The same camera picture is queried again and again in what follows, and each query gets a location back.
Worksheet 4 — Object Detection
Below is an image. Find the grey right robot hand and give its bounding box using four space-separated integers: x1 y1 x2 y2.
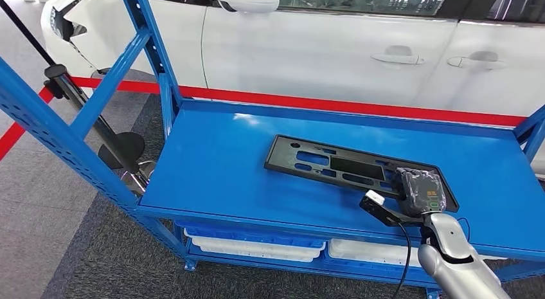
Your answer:
392 167 447 217

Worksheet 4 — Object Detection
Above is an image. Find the black plastic panel part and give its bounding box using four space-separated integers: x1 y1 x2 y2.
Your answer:
264 134 460 213

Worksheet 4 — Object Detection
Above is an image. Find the blue metal shelf rack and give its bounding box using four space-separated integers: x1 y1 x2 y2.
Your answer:
0 0 545 299

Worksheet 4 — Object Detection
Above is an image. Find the white plastic bin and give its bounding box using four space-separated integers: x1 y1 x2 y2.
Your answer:
184 228 326 258
193 248 317 264
328 239 508 268

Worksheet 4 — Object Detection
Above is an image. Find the red barrier belt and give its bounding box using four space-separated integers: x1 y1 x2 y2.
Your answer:
70 77 528 127
0 87 55 161

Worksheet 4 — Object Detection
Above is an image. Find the white car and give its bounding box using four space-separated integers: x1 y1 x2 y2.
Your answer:
40 0 545 179

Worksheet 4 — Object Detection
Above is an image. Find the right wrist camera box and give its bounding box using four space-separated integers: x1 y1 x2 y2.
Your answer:
359 189 427 228

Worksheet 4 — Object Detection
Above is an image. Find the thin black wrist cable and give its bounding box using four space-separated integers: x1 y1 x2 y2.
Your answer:
458 217 472 243

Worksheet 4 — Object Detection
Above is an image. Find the black camera cable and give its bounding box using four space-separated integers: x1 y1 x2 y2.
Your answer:
389 218 413 299

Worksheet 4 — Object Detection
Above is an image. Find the black stanchion post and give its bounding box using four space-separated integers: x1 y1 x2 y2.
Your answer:
0 0 147 170

